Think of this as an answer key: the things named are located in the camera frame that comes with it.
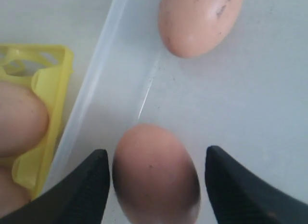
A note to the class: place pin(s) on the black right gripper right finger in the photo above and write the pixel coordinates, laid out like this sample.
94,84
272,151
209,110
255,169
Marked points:
237,196

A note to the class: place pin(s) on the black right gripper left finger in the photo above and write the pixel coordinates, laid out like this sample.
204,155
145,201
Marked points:
80,198

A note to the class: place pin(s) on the brown egg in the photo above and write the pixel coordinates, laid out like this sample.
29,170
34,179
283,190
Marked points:
154,177
12,195
24,119
190,28

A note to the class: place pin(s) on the yellow plastic egg tray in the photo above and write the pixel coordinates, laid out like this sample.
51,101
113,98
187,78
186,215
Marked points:
45,69

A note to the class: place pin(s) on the clear plastic box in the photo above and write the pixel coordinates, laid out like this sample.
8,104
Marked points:
249,95

